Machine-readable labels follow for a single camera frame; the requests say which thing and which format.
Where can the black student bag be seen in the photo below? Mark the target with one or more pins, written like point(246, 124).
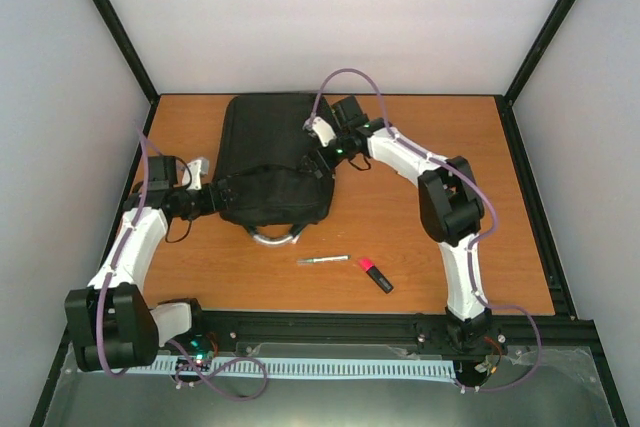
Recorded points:
point(273, 188)

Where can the black corner post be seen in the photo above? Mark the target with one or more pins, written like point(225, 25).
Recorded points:
point(122, 40)
point(543, 40)

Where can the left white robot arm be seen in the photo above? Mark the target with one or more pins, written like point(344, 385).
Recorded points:
point(110, 325)

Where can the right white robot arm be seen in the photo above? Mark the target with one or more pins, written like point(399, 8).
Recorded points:
point(451, 206)

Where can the pink black highlighter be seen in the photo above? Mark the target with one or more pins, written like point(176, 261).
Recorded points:
point(376, 275)

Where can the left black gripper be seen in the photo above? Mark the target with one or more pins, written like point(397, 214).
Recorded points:
point(225, 202)

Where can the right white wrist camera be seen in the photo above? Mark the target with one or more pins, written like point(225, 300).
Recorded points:
point(321, 129)

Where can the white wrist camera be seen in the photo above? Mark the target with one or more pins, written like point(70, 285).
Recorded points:
point(321, 129)
point(194, 173)

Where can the right black corner post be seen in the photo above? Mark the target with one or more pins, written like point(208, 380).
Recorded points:
point(543, 40)

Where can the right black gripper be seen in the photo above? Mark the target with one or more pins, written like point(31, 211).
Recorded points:
point(311, 161)

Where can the black aluminium frame rail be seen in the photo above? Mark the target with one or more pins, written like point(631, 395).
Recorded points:
point(440, 334)

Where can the left black corner post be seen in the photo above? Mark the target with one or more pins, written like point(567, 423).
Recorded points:
point(122, 40)

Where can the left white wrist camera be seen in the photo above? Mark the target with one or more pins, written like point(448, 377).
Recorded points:
point(194, 173)

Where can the silver pen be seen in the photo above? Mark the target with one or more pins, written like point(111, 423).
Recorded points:
point(324, 259)

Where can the light blue cable duct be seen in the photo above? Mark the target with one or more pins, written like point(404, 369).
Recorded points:
point(330, 369)

